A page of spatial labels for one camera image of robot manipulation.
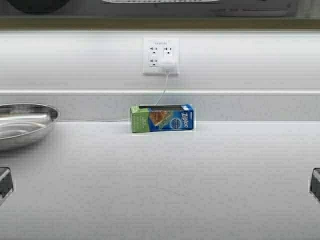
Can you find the white plug adapter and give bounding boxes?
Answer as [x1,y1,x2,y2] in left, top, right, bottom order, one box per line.
[159,59,176,74]

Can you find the wooden cabinet shelf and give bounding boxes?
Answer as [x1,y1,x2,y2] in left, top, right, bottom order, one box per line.
[0,17,320,31]

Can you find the aluminium foil tray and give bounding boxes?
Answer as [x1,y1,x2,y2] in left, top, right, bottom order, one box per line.
[102,0,220,4]

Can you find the white charger cable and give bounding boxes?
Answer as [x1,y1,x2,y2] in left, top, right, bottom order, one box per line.
[56,72,170,123]

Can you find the white wall outlet plate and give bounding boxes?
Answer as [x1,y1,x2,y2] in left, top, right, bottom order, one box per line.
[142,37,180,76]

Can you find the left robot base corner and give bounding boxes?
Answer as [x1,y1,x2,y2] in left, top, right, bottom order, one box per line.
[0,167,14,201]

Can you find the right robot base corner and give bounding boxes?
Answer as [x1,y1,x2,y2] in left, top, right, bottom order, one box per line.
[309,168,320,202]

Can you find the black pan in cabinet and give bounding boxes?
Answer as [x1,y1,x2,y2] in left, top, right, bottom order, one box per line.
[7,0,69,15]

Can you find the stainless steel bowl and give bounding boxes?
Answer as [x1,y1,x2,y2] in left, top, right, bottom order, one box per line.
[0,103,60,152]

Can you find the blue green Ziploc box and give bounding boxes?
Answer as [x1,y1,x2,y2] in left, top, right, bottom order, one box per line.
[130,104,196,133]

